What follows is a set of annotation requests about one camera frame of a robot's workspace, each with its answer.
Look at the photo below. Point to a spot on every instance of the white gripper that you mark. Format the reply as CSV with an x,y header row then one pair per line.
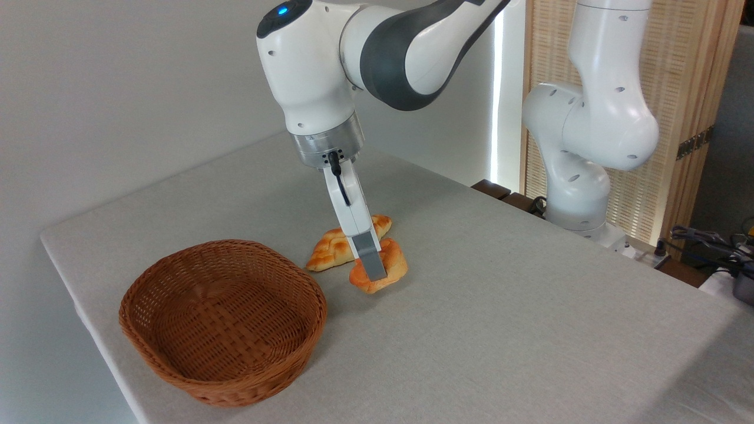
x,y
349,200

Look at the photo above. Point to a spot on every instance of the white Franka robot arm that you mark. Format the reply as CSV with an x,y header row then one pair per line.
x,y
318,59

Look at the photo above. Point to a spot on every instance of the dark wooden block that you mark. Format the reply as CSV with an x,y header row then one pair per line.
x,y
521,203
491,188

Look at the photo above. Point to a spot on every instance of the brown wicker basket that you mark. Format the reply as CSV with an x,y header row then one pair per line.
x,y
171,282

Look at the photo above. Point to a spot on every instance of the round orange bread roll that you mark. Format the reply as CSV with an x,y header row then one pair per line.
x,y
396,265

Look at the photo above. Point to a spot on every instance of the long braided bread loaf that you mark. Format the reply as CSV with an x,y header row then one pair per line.
x,y
327,250

